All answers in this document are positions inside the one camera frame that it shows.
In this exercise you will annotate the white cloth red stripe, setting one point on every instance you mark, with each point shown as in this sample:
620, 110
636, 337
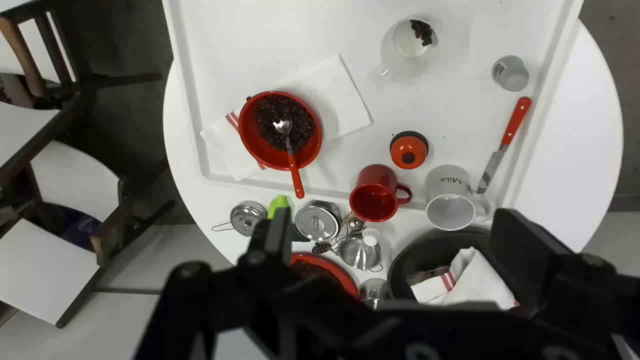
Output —
480, 277

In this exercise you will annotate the red chopstick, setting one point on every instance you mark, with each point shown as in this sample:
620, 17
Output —
234, 117

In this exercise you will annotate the coffee beans in bowl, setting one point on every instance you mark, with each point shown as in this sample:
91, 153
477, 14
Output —
300, 127

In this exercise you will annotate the metal pot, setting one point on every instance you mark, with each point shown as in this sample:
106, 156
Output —
319, 221

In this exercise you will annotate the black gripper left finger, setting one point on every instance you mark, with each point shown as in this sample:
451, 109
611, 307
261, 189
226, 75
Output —
272, 241

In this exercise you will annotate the red tomato toy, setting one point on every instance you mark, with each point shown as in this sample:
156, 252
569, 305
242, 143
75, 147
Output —
408, 150

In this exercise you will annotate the clear glass measuring cup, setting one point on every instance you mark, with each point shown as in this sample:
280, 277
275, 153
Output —
401, 46

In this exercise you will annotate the coffee beans in glass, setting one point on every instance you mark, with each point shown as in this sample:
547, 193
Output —
421, 31

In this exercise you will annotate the dark wooden shelf unit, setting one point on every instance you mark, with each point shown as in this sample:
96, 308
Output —
106, 233

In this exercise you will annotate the orange mug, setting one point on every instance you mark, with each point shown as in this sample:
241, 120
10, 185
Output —
376, 200

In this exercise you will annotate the red bowl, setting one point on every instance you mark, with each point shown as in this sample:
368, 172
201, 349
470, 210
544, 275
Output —
250, 136

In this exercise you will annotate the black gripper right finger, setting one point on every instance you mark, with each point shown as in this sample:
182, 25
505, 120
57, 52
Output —
533, 261

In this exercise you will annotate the white paper napkin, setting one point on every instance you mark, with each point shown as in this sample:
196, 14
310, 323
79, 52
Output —
332, 92

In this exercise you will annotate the white mug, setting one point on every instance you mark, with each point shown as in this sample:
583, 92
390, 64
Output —
451, 191

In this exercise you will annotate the green vegetable toy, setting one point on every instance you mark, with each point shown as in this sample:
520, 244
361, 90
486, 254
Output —
277, 202

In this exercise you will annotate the black pan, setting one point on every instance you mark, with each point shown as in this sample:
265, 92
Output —
412, 256

